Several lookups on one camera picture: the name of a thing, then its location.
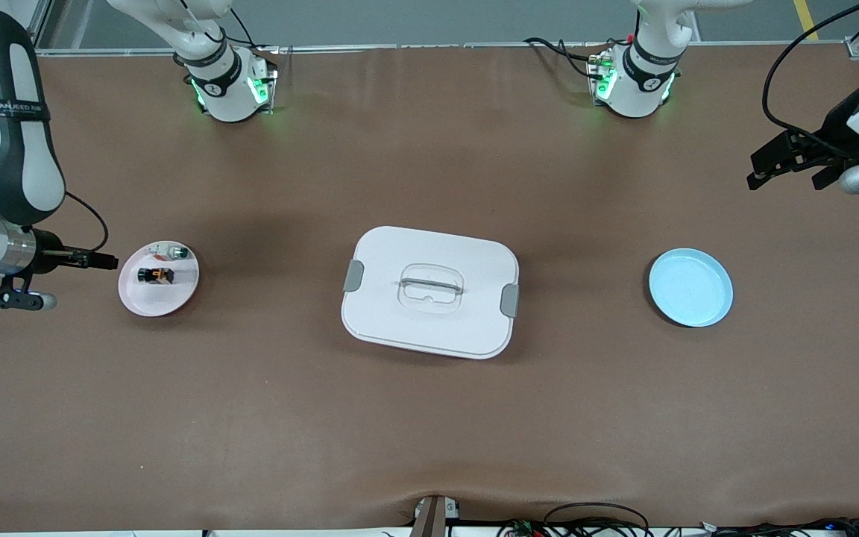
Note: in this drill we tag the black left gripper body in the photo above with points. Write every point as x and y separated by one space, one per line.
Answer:
829 136

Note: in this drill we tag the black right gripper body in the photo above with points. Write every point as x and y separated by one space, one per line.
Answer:
48 249

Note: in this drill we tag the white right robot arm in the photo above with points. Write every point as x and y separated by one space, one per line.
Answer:
12 149

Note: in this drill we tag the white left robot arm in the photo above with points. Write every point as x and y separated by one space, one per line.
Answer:
642 82

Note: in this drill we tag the white lidded storage box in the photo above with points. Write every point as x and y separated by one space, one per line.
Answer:
429 328

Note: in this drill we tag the pale pink round plate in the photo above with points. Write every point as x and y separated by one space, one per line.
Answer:
157 298

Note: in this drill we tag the light blue round plate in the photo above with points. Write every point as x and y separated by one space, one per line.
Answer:
690 291

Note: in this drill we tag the white and green switch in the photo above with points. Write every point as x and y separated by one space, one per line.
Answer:
174 253

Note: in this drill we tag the aluminium frame profile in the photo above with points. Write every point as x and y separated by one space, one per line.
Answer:
42 22

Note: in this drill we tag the silver table edge rail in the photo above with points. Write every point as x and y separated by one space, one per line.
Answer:
437 47

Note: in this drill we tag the camera stand post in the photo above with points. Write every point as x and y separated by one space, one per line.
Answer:
433 518

